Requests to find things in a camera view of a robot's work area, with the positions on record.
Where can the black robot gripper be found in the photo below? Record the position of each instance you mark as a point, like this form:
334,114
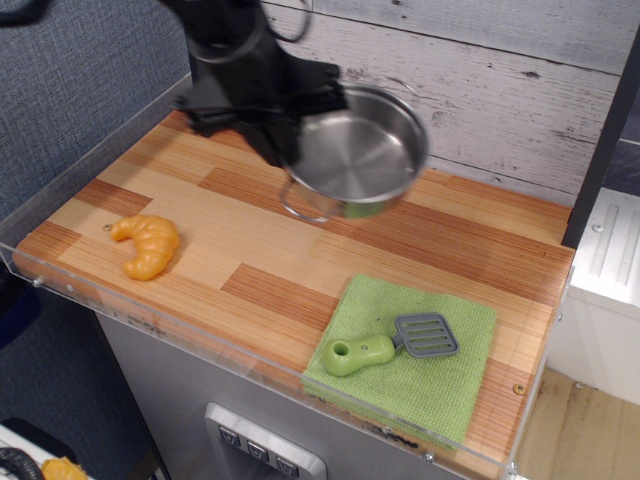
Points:
266,89

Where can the stainless steel pot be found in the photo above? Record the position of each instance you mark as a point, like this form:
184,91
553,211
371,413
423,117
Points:
358,162

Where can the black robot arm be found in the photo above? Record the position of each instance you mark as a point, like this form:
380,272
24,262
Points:
230,24

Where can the green woven towel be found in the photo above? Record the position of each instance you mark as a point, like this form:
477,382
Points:
432,398

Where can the orange plastic croissant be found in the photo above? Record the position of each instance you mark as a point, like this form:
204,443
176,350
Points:
155,241

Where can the green and grey toy spatula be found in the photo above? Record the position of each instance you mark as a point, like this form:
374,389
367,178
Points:
422,335

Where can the silver dispenser button panel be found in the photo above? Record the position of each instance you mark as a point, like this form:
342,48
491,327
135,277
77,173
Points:
249,451

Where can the white ribbed appliance at right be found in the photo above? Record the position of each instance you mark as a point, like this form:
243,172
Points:
596,339

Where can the yellow object bottom left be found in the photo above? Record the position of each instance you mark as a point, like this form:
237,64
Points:
63,469

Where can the clear acrylic guard rail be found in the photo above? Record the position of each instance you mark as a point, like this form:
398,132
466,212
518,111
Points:
238,312

